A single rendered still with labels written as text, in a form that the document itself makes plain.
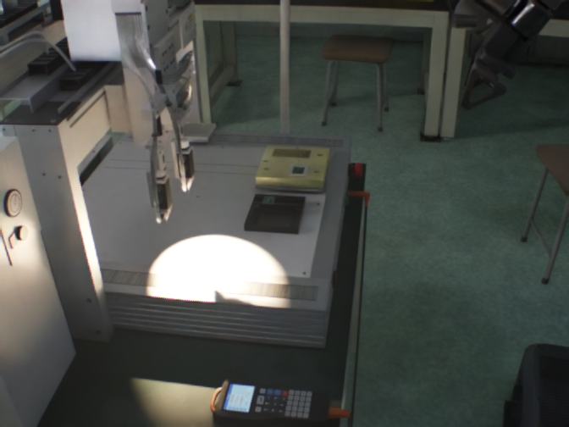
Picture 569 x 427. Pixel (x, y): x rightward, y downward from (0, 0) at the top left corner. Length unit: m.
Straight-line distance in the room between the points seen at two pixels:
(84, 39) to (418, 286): 1.78
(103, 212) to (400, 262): 1.53
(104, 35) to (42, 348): 0.56
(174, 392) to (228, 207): 0.47
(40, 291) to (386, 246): 1.90
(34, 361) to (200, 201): 0.56
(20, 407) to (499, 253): 2.18
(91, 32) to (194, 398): 0.68
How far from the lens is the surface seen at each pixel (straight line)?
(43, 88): 1.15
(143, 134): 1.24
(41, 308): 1.16
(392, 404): 2.15
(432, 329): 2.42
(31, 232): 1.10
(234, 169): 1.61
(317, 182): 1.48
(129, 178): 1.63
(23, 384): 1.14
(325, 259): 1.29
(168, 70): 1.20
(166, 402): 1.18
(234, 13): 3.59
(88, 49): 1.21
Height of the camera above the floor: 1.63
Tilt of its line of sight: 34 degrees down
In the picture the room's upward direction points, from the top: 1 degrees counter-clockwise
